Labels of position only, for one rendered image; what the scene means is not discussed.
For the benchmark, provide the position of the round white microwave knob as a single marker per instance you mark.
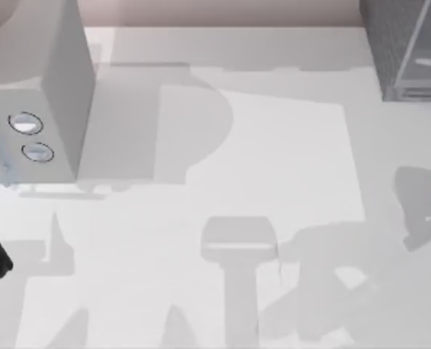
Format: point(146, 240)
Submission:
point(38, 152)
point(25, 123)

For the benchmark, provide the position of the pale microwave oven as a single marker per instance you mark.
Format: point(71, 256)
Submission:
point(59, 72)

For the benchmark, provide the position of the grey cabinet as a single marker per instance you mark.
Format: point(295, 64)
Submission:
point(400, 47)

